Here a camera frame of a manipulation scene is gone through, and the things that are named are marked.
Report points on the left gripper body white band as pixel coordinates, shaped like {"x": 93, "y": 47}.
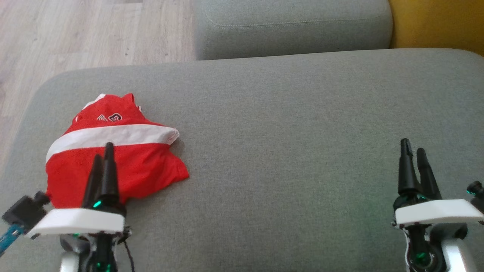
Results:
{"x": 75, "y": 223}

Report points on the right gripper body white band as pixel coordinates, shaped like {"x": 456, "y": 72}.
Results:
{"x": 435, "y": 213}

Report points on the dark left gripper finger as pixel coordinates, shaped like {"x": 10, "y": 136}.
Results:
{"x": 93, "y": 185}
{"x": 109, "y": 177}

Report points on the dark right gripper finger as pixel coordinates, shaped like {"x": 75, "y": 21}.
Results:
{"x": 407, "y": 173}
{"x": 429, "y": 177}

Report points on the red shorts with white stripe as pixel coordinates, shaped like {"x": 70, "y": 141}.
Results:
{"x": 151, "y": 170}

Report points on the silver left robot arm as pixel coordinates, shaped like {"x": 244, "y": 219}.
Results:
{"x": 72, "y": 260}

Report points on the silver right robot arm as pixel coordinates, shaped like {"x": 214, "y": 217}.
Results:
{"x": 457, "y": 257}

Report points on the yellow upholstered backrest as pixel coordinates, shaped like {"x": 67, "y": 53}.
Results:
{"x": 438, "y": 22}

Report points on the grey back cushion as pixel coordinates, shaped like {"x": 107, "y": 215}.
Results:
{"x": 291, "y": 30}

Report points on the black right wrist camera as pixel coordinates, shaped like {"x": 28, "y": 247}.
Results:
{"x": 475, "y": 189}

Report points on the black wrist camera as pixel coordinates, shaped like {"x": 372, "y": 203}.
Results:
{"x": 475, "y": 189}
{"x": 24, "y": 213}

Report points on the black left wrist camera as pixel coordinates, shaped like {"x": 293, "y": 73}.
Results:
{"x": 24, "y": 213}

